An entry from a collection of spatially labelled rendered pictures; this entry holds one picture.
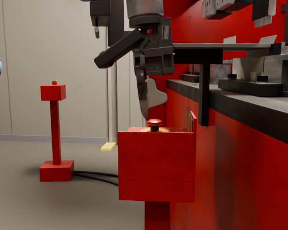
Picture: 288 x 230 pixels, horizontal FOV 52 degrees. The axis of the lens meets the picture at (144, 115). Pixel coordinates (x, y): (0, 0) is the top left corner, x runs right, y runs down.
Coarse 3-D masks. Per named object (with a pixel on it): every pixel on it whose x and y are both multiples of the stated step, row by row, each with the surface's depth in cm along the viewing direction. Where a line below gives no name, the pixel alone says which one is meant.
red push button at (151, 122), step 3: (150, 120) 73; (153, 120) 73; (156, 120) 73; (159, 120) 73; (147, 123) 73; (150, 123) 72; (153, 123) 72; (156, 123) 72; (159, 123) 73; (150, 126) 74; (153, 126) 73; (156, 126) 73; (150, 129) 74; (153, 129) 73; (156, 129) 73
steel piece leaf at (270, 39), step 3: (270, 36) 80; (273, 36) 79; (276, 36) 77; (261, 39) 85; (264, 39) 83; (267, 39) 81; (270, 39) 80; (273, 39) 78; (261, 42) 84; (264, 42) 82; (267, 42) 80; (270, 42) 79; (273, 42) 78
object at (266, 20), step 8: (256, 0) 83; (264, 0) 79; (272, 0) 76; (256, 8) 83; (264, 8) 79; (272, 8) 76; (256, 16) 83; (264, 16) 79; (256, 24) 85; (264, 24) 81
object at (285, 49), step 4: (272, 44) 73; (276, 44) 72; (280, 44) 70; (284, 44) 69; (272, 48) 73; (276, 48) 72; (280, 48) 70; (284, 48) 70; (272, 52) 74; (276, 52) 72; (280, 52) 70; (284, 52) 70
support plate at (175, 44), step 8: (176, 48) 78; (184, 48) 78; (192, 48) 78; (200, 48) 78; (208, 48) 78; (216, 48) 78; (224, 48) 78; (232, 48) 78; (240, 48) 78; (248, 48) 78; (256, 48) 78
